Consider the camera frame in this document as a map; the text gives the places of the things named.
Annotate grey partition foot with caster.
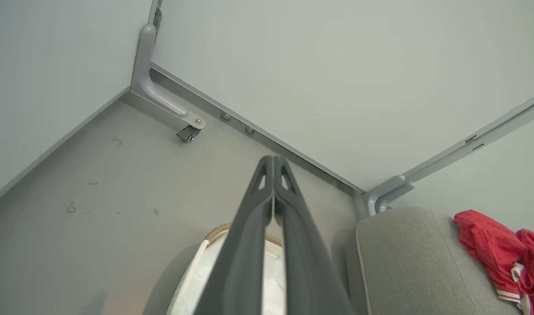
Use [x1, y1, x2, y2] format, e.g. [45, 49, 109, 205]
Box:
[130, 0, 207, 143]

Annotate red white striped garment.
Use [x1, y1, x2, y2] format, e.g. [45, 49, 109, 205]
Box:
[453, 210, 534, 315]

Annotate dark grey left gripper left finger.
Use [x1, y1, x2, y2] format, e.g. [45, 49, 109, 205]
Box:
[193, 156, 275, 315]

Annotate wicker laundry basket white handles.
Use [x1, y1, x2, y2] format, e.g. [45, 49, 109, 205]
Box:
[166, 223, 287, 315]

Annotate white basket liner cloth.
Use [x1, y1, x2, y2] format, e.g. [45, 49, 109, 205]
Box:
[177, 234, 287, 315]

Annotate grey partition foot double bracket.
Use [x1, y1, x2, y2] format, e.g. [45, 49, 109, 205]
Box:
[364, 175, 417, 217]

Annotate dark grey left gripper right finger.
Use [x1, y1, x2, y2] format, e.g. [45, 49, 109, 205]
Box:
[274, 156, 356, 315]

